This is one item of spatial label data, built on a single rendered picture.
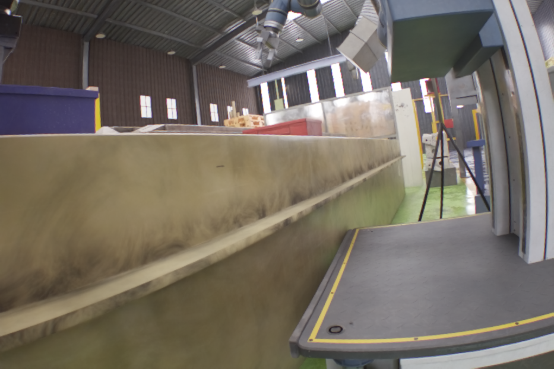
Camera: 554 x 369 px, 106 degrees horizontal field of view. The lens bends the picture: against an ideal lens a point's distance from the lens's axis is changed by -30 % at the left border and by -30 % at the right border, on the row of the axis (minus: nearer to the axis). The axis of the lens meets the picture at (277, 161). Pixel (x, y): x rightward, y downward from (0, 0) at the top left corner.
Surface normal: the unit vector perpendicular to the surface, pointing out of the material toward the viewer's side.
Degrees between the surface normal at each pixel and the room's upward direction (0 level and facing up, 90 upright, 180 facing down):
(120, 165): 89
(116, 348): 90
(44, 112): 92
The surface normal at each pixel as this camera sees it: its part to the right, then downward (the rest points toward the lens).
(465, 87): -0.49, 0.07
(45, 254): 0.86, -0.13
